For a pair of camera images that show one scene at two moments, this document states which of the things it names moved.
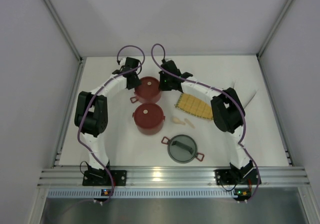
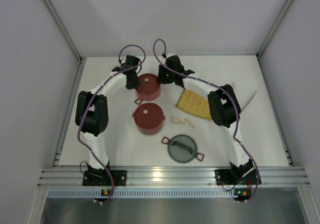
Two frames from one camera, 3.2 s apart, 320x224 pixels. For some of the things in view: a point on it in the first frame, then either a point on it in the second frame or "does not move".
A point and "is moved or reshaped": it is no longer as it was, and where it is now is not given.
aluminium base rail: (66, 182) does not move
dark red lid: (149, 115) does not move
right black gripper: (166, 83) -> (165, 76)
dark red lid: (149, 87) is moved or reshaped
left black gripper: (133, 82) does not move
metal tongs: (245, 93) does not move
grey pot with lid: (182, 148) does not move
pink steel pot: (147, 101) is moved or reshaped
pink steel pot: (146, 131) does not move
